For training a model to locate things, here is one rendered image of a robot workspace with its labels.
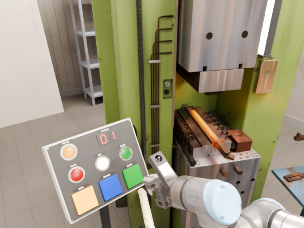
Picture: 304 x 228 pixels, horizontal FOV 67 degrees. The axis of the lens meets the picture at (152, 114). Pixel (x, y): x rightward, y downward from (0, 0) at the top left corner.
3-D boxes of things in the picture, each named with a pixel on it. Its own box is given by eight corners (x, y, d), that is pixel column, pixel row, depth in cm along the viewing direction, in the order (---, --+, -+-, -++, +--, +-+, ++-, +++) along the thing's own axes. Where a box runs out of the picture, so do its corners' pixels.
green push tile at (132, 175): (144, 180, 93) (138, 163, 93) (128, 189, 90) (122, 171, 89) (142, 180, 95) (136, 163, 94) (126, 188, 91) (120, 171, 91)
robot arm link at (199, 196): (222, 237, 49) (210, 192, 48) (185, 221, 59) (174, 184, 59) (249, 216, 54) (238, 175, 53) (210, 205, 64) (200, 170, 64)
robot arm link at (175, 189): (175, 185, 59) (201, 170, 64) (164, 183, 63) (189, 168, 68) (185, 218, 59) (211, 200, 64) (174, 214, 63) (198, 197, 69)
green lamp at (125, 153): (132, 159, 91) (131, 150, 89) (120, 161, 91) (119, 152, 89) (131, 154, 94) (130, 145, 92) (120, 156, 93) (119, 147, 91)
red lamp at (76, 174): (84, 181, 81) (82, 172, 79) (70, 183, 80) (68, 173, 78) (84, 175, 84) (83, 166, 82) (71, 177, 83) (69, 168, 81)
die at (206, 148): (229, 154, 119) (231, 140, 115) (192, 159, 115) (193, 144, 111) (198, 116, 155) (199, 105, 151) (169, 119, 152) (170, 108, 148)
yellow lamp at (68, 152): (76, 158, 81) (74, 148, 79) (62, 160, 80) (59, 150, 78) (77, 153, 83) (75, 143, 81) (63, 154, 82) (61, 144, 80)
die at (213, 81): (240, 89, 102) (244, 68, 98) (198, 93, 99) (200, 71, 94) (203, 64, 139) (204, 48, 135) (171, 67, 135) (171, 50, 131)
